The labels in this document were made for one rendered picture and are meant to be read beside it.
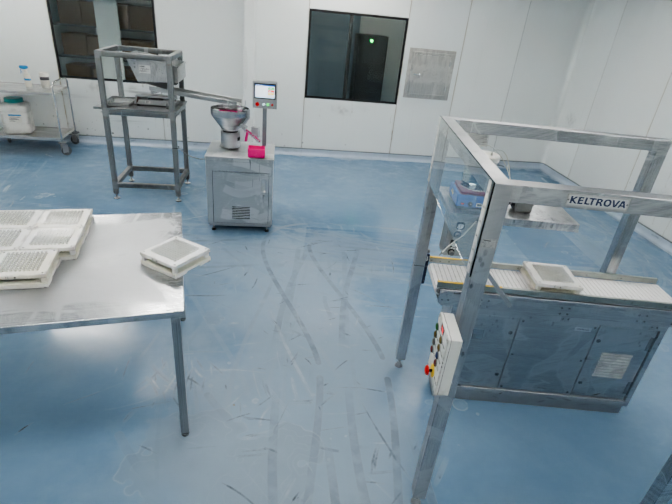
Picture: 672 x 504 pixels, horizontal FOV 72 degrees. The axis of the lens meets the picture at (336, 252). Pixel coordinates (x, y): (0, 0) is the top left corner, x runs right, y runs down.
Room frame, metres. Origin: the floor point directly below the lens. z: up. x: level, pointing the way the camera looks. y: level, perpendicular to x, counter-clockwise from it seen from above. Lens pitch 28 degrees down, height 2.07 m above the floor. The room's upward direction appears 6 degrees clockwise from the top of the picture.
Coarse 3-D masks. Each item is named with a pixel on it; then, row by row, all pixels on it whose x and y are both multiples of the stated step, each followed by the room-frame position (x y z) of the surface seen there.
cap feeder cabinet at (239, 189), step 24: (216, 144) 4.50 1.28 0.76; (240, 144) 4.58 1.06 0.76; (216, 168) 4.11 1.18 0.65; (240, 168) 4.15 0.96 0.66; (264, 168) 4.18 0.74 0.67; (216, 192) 4.11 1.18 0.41; (240, 192) 4.14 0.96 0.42; (264, 192) 4.18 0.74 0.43; (216, 216) 4.11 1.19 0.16; (240, 216) 4.15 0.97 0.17; (264, 216) 4.18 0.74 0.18
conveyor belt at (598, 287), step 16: (432, 272) 2.27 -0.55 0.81; (448, 272) 2.28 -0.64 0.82; (464, 272) 2.29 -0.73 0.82; (496, 272) 2.33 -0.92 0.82; (512, 272) 2.35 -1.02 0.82; (448, 288) 2.11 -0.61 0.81; (528, 288) 2.19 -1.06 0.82; (592, 288) 2.26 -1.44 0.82; (608, 288) 2.28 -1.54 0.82; (624, 288) 2.30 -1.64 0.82; (640, 288) 2.32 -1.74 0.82; (656, 288) 2.34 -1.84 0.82
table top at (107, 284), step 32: (96, 224) 2.42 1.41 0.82; (128, 224) 2.46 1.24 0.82; (160, 224) 2.50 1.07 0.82; (96, 256) 2.06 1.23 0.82; (128, 256) 2.09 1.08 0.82; (32, 288) 1.73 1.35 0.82; (64, 288) 1.75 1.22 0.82; (96, 288) 1.78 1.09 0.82; (128, 288) 1.80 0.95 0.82; (160, 288) 1.83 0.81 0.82; (0, 320) 1.48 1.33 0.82; (32, 320) 1.50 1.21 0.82; (64, 320) 1.53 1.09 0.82; (96, 320) 1.56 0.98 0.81; (128, 320) 1.60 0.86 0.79
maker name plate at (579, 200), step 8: (568, 200) 1.42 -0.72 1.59; (576, 200) 1.42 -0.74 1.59; (584, 200) 1.42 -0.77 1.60; (592, 200) 1.42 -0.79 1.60; (600, 200) 1.42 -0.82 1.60; (608, 200) 1.42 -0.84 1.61; (616, 200) 1.42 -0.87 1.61; (624, 200) 1.42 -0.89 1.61; (600, 208) 1.42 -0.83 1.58; (608, 208) 1.42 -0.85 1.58; (616, 208) 1.42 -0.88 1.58; (624, 208) 1.42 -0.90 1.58
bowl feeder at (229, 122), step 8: (232, 104) 4.62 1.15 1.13; (216, 112) 4.29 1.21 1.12; (224, 112) 4.27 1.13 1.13; (232, 112) 4.28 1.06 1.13; (240, 112) 4.32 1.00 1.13; (216, 120) 4.34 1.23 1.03; (224, 120) 4.29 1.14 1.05; (232, 120) 4.29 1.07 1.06; (240, 120) 4.34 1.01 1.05; (224, 128) 4.36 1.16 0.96; (232, 128) 4.35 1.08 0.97; (256, 128) 4.40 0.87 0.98; (224, 136) 4.36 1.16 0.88; (232, 136) 4.36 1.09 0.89; (256, 136) 4.40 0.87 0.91; (224, 144) 4.37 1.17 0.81; (232, 144) 4.37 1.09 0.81
